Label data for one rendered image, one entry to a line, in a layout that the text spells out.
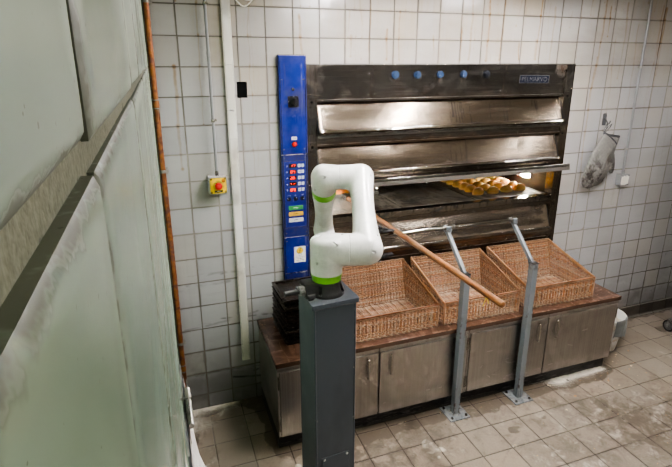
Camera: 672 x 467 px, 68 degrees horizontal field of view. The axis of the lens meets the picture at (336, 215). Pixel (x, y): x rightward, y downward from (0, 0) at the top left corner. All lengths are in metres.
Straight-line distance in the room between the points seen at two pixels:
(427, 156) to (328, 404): 1.75
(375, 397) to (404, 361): 0.27
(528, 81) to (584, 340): 1.81
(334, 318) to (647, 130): 3.19
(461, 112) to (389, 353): 1.59
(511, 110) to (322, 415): 2.35
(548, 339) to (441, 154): 1.41
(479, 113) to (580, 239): 1.43
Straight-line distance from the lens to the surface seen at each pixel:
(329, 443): 2.39
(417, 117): 3.24
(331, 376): 2.19
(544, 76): 3.79
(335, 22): 3.01
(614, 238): 4.62
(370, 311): 3.26
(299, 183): 2.97
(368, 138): 3.11
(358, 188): 2.18
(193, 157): 2.87
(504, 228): 3.80
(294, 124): 2.91
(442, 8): 3.31
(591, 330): 3.93
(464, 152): 3.46
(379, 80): 3.12
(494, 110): 3.56
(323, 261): 1.97
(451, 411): 3.45
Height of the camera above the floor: 2.10
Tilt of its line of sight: 17 degrees down
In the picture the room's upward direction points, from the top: straight up
